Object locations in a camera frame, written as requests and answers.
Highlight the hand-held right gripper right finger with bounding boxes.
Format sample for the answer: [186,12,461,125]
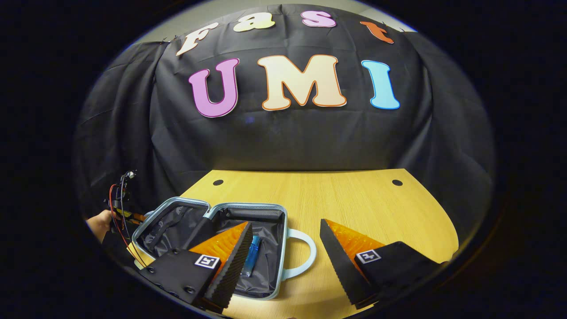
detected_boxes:
[319,218,448,310]

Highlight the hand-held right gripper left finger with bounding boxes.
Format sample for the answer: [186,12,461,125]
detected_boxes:
[138,222,254,313]

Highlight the blue-green skin care bottle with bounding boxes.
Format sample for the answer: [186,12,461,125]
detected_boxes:
[241,235,262,278]

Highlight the light blue suitcase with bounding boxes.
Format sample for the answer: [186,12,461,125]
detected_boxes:
[131,197,318,302]

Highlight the black backdrop cloth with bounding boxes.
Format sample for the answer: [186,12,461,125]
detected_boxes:
[75,4,496,222]

